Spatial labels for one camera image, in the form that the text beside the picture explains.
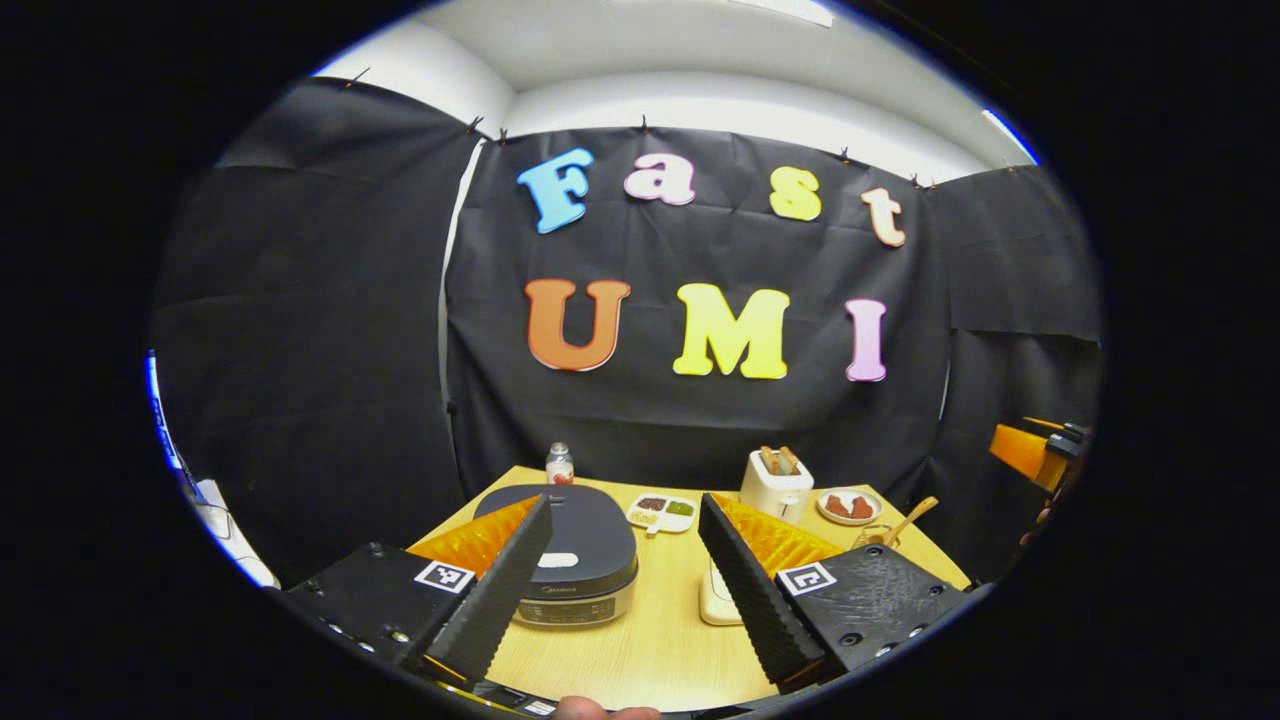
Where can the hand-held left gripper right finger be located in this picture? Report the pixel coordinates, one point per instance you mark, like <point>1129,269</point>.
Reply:
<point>750,590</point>

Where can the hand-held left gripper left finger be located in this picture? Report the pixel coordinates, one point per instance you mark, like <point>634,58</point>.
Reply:
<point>500,600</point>

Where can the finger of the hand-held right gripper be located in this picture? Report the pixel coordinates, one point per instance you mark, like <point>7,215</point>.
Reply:
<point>1020,452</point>
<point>1060,429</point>

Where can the cream rice container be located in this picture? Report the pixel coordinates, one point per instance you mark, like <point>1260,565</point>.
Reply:
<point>712,608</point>

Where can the dark grey rice cooker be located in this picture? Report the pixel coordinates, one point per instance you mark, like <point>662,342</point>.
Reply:
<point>585,540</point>

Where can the wooden spoon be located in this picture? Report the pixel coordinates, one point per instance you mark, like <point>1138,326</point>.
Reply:
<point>915,518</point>

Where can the white toaster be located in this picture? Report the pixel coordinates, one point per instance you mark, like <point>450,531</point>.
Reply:
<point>775,498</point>

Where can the white divided grain dish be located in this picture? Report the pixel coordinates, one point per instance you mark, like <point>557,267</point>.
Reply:
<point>660,515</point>

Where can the round white plate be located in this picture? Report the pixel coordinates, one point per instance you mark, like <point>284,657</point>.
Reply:
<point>848,521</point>

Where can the brown meat piece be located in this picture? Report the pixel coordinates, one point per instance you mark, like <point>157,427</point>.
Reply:
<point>862,507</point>
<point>838,506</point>

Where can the toast slice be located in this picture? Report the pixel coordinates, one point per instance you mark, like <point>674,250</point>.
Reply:
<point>788,460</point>
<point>768,461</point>

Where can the small glass jar red label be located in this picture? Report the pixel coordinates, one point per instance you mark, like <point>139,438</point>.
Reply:
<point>559,468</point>

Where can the white side desk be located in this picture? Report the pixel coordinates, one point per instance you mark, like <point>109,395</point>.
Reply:
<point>235,545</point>

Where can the black backdrop cloth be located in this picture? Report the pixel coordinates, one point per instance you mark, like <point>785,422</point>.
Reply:
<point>330,330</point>

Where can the ceiling light panel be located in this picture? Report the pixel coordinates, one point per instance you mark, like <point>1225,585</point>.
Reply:
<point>790,10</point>

